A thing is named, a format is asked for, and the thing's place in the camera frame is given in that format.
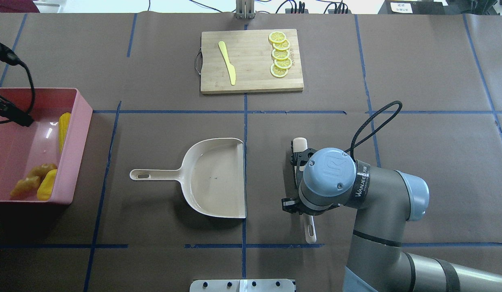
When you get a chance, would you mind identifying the yellow plastic knife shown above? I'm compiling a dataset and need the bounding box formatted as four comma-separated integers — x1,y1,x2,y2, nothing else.
218,41,236,86

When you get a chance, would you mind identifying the bamboo cutting board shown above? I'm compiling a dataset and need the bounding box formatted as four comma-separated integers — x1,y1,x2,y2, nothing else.
200,28,304,94

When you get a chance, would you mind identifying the orange black connector box far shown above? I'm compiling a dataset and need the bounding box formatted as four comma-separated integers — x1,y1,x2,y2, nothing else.
323,0,352,14

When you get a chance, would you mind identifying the orange black connector box near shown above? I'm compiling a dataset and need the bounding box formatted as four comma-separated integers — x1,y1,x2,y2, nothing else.
284,0,308,14

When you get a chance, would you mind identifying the yellow toy corn cob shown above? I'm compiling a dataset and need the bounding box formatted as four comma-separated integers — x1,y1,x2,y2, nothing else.
58,112,71,153

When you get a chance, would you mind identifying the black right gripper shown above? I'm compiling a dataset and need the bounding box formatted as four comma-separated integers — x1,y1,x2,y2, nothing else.
282,147,316,215

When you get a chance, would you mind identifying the black power box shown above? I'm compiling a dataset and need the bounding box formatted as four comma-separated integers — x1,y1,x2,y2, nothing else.
377,0,446,15

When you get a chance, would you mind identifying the white pillar mount base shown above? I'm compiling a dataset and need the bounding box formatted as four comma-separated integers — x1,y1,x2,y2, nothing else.
189,279,297,292

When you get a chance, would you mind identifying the white brush with dark bristles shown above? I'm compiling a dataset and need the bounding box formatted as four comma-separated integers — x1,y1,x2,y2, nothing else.
291,137,317,244

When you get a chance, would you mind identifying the aluminium frame post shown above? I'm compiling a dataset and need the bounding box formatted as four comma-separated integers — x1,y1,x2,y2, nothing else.
235,0,256,19

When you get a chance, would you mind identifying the beige plastic dustpan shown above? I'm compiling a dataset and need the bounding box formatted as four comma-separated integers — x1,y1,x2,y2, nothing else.
129,138,247,219

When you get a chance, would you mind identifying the pink plastic bin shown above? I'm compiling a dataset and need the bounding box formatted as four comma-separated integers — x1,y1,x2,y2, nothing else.
0,88,93,205

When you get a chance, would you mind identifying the red cloth roll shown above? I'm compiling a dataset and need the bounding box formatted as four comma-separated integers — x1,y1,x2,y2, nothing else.
0,0,40,13

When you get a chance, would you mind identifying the orange black connector box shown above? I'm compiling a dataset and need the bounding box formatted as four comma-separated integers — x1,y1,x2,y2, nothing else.
284,0,308,14
323,0,352,14

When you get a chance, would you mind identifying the orange toy ginger root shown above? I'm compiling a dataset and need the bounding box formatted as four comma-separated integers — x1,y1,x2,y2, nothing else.
10,164,58,198

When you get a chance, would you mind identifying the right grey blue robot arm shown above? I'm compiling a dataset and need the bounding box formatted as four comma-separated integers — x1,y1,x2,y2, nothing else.
282,146,502,292

